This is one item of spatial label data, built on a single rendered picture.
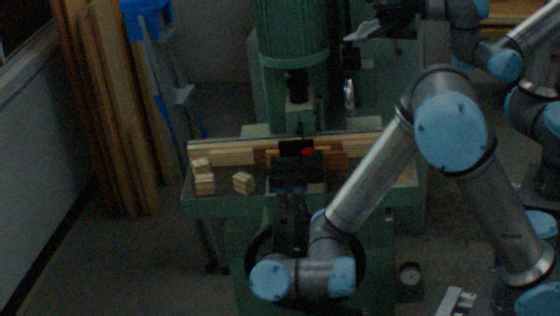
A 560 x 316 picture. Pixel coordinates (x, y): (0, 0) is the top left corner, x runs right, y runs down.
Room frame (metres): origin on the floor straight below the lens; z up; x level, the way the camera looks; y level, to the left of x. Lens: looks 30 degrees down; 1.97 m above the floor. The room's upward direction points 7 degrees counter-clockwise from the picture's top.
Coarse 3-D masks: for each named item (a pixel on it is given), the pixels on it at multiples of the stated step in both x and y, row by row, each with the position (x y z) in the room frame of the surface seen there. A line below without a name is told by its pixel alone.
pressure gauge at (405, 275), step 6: (402, 264) 1.59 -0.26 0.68; (408, 264) 1.58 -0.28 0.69; (414, 264) 1.58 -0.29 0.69; (402, 270) 1.57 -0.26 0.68; (408, 270) 1.57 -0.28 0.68; (414, 270) 1.57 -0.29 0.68; (420, 270) 1.57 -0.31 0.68; (402, 276) 1.57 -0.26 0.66; (408, 276) 1.57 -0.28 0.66; (414, 276) 1.57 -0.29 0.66; (420, 276) 1.56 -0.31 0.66; (402, 282) 1.57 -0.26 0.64; (408, 282) 1.57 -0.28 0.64; (414, 282) 1.57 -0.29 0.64
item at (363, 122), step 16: (256, 128) 2.21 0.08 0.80; (352, 128) 2.14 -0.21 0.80; (224, 224) 1.71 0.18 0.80; (368, 224) 1.64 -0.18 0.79; (384, 224) 1.64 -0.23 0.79; (224, 240) 1.68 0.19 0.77; (240, 240) 1.67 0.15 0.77; (368, 240) 1.64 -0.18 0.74; (384, 240) 1.64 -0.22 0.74; (240, 256) 1.68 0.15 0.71
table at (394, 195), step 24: (216, 168) 1.83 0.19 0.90; (240, 168) 1.81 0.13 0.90; (264, 168) 1.80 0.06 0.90; (192, 192) 1.72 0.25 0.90; (216, 192) 1.71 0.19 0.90; (264, 192) 1.68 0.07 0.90; (336, 192) 1.65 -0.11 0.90; (408, 192) 1.63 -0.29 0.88; (192, 216) 1.69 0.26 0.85; (216, 216) 1.68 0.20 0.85; (240, 216) 1.67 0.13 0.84; (264, 216) 1.62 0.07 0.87
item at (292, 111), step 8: (312, 88) 1.89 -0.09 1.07; (312, 96) 1.84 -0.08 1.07; (288, 104) 1.81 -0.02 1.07; (296, 104) 1.81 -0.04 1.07; (304, 104) 1.80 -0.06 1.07; (312, 104) 1.80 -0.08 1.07; (288, 112) 1.77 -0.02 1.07; (296, 112) 1.77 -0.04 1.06; (304, 112) 1.77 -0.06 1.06; (312, 112) 1.77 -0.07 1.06; (288, 120) 1.77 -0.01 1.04; (296, 120) 1.77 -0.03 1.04; (304, 120) 1.77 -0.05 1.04; (312, 120) 1.77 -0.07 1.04; (288, 128) 1.77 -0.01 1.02; (304, 128) 1.77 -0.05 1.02; (312, 128) 1.77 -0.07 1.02
